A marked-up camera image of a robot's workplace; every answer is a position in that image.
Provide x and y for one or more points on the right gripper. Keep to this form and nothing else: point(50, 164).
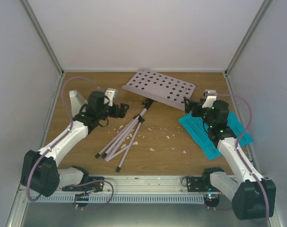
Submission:
point(192, 104)

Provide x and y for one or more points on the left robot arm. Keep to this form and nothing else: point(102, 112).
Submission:
point(40, 171)

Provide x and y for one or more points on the grey slotted cable duct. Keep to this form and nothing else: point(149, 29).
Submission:
point(127, 198)

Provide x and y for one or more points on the pink music stand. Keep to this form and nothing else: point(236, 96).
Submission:
point(155, 87)

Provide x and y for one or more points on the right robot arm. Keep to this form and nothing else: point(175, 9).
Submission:
point(252, 196)

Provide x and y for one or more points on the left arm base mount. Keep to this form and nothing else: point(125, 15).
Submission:
point(96, 184)

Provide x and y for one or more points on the white metronome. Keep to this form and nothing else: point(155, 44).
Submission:
point(76, 101)

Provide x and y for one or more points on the blue sheet music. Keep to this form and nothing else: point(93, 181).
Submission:
point(237, 128)
point(196, 129)

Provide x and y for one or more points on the aluminium rail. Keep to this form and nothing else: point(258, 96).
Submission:
point(143, 183)

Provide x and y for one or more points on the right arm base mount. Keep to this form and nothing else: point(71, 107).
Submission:
point(211, 195)

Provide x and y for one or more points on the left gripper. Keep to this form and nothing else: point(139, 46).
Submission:
point(122, 112)

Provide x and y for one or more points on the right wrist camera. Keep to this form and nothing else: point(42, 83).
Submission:
point(210, 97)

